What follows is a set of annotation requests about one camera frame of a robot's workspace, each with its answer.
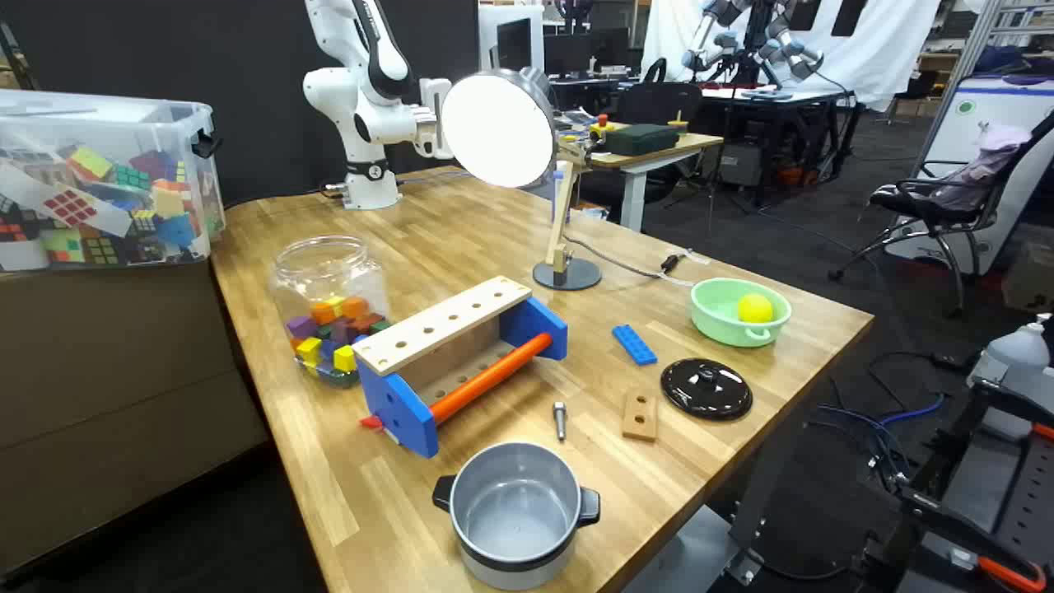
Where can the black inline lamp switch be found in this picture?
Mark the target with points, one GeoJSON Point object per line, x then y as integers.
{"type": "Point", "coordinates": [674, 266]}

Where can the bulky white robot arm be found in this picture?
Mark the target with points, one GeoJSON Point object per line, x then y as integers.
{"type": "Point", "coordinates": [1022, 364]}

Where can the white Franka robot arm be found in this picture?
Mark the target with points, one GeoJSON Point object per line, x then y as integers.
{"type": "Point", "coordinates": [355, 110]}

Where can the round white desk lamp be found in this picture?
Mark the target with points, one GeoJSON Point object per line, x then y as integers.
{"type": "Point", "coordinates": [497, 129]}

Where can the blue wooden toy toolbox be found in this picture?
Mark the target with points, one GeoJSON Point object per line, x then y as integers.
{"type": "Point", "coordinates": [438, 325]}

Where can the blue toy brick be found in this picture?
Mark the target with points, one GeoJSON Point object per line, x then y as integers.
{"type": "Point", "coordinates": [634, 342]}

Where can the small metal screw bit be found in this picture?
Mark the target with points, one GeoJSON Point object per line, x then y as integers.
{"type": "Point", "coordinates": [558, 418]}

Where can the small wooden block with holes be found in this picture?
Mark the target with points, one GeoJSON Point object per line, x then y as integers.
{"type": "Point", "coordinates": [640, 416]}

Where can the mint green bowl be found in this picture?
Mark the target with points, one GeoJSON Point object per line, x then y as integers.
{"type": "Point", "coordinates": [713, 320]}

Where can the dark green control box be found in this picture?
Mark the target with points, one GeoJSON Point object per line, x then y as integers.
{"type": "Point", "coordinates": [636, 140]}

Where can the wooden table with white legs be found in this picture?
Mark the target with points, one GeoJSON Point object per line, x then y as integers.
{"type": "Point", "coordinates": [659, 156]}

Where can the clear jar of coloured blocks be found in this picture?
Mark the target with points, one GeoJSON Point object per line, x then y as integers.
{"type": "Point", "coordinates": [331, 273]}

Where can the yellow lemon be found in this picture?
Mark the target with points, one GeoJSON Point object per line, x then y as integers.
{"type": "Point", "coordinates": [756, 308]}

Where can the computer monitor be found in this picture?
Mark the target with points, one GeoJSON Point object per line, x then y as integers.
{"type": "Point", "coordinates": [511, 36]}

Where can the black breadboard bench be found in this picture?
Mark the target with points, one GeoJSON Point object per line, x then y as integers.
{"type": "Point", "coordinates": [810, 494]}

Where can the black office chair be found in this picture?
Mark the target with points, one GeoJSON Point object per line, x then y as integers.
{"type": "Point", "coordinates": [932, 214]}

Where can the white curtain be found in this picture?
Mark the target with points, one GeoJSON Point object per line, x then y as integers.
{"type": "Point", "coordinates": [877, 43]}

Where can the clear bin of puzzle cubes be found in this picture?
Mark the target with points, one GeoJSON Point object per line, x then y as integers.
{"type": "Point", "coordinates": [101, 184]}

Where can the lavender clothes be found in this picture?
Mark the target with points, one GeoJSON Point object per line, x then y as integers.
{"type": "Point", "coordinates": [976, 166]}

